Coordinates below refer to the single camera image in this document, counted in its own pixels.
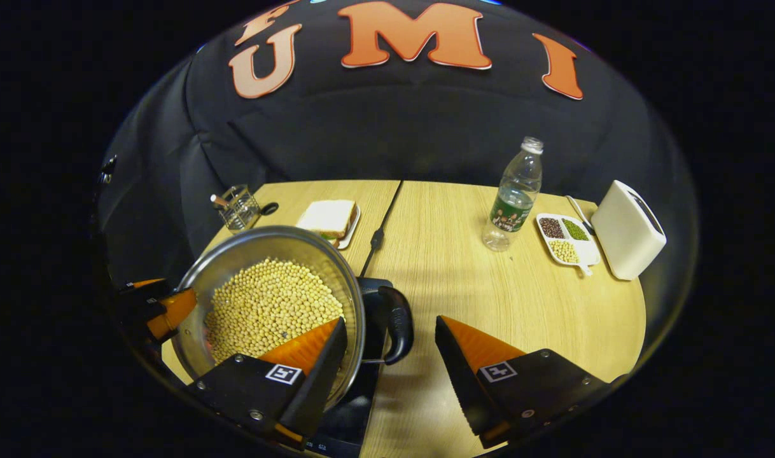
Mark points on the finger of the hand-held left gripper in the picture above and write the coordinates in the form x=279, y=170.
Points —
x=171, y=312

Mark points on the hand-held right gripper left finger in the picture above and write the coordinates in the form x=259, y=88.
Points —
x=317, y=388

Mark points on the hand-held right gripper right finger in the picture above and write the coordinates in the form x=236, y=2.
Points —
x=460, y=381

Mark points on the black induction cooktop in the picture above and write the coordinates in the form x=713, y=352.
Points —
x=356, y=420

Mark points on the pile of yellow soybeans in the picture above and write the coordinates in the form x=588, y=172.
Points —
x=266, y=305

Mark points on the small brown white stick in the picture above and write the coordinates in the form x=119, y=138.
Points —
x=219, y=200

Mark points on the small black loop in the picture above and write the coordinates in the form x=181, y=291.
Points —
x=270, y=208

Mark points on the small white plate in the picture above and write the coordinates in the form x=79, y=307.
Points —
x=351, y=234

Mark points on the sandwich with lettuce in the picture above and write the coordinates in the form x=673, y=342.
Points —
x=327, y=217

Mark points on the white divided bean tray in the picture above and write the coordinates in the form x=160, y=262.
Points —
x=569, y=242

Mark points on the clear plastic water bottle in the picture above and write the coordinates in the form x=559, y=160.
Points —
x=513, y=203

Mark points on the white spoon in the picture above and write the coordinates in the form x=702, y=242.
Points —
x=579, y=213

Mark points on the white toaster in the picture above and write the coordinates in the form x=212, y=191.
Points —
x=626, y=232

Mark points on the black backdrop cloth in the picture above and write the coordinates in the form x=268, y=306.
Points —
x=394, y=121

